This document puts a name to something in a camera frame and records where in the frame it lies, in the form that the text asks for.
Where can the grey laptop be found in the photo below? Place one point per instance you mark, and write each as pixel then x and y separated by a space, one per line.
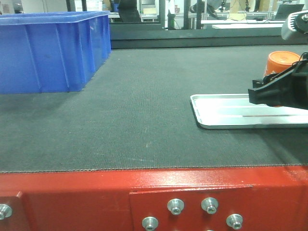
pixel 286 9

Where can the red conveyor frame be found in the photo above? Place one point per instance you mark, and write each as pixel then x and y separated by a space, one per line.
pixel 210 199

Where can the dark conveyor belt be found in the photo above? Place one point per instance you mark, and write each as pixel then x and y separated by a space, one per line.
pixel 136 113

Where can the orange cylindrical capacitor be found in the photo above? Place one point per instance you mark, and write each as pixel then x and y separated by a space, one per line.
pixel 279 61

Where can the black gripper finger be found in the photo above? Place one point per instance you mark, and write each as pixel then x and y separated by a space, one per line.
pixel 272 91
pixel 276 75

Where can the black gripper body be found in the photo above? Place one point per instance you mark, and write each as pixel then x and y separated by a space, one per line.
pixel 299 95

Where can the white metal tray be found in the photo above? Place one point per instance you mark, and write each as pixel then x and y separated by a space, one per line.
pixel 234 111

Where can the blue plastic crate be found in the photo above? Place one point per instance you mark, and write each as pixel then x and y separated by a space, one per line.
pixel 52 52

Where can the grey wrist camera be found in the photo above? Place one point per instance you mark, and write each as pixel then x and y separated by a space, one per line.
pixel 295 26

